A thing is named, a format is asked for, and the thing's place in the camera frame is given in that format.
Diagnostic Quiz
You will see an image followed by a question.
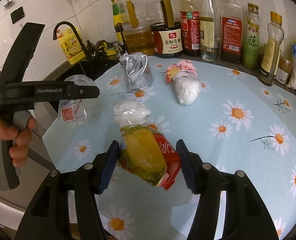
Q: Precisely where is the clear bag with tissue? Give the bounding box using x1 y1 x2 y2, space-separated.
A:
113 101 151 128

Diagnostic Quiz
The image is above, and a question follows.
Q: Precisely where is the person's left hand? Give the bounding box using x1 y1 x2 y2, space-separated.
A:
0 117 37 167

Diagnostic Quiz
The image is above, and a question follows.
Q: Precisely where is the large cooking oil jug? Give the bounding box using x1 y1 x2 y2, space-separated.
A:
120 0 155 55

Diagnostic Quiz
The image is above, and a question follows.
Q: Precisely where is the white tissue plastic bag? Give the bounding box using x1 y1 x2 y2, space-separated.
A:
174 77 201 105

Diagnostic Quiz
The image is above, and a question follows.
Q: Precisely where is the soy sauce jug red label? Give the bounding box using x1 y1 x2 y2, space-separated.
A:
148 0 183 59

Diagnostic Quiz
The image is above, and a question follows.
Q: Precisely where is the small brown jar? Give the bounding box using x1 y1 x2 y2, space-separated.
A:
275 57 292 85

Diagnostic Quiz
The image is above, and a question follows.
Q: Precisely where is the crumpled silver foil bag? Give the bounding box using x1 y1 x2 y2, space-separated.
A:
119 53 153 91

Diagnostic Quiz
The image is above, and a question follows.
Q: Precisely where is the pink red crumpled wrapper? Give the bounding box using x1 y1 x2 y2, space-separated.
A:
165 60 198 82

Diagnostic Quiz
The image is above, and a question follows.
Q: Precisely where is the green pepper oil bottle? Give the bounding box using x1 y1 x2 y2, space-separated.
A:
241 3 260 69

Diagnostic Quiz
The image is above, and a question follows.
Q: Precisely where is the black kitchen faucet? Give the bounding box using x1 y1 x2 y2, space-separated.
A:
52 21 91 65

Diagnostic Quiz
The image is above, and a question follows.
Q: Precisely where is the yellow sponge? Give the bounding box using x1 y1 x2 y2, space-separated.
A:
105 47 117 56

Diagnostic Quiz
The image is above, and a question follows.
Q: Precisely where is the small sesame oil bottle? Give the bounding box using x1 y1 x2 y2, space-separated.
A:
258 11 284 86

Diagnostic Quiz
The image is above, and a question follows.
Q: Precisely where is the yellow dish soap bottle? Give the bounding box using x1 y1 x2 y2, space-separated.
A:
57 28 86 65

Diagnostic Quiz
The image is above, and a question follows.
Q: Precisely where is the clear vinegar bottle yellow cap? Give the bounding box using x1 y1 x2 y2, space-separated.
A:
199 0 221 62

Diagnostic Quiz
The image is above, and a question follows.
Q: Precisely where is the black yellow cloth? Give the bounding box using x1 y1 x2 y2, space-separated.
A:
86 40 113 59

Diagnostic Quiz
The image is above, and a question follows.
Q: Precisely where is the clear plastic bag red label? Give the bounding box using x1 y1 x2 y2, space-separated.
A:
58 75 95 128

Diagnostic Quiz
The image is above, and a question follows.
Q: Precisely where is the black wall socket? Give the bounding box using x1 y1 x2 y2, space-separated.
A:
10 7 25 24

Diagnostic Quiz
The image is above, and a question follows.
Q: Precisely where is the yellow red snack wrapper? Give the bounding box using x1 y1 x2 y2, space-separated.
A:
119 125 181 190

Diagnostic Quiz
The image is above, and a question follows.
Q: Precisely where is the black sink basin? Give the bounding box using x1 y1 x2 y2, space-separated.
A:
44 56 119 81

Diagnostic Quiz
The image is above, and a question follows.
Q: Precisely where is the dark sauce bottle red label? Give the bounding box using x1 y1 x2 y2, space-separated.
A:
179 0 201 57

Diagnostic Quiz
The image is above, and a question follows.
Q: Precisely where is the green yellow cap bottle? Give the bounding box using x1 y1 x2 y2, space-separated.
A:
111 0 127 52

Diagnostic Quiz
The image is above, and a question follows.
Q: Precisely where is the bottle with red blue label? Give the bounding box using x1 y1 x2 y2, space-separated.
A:
220 0 243 64

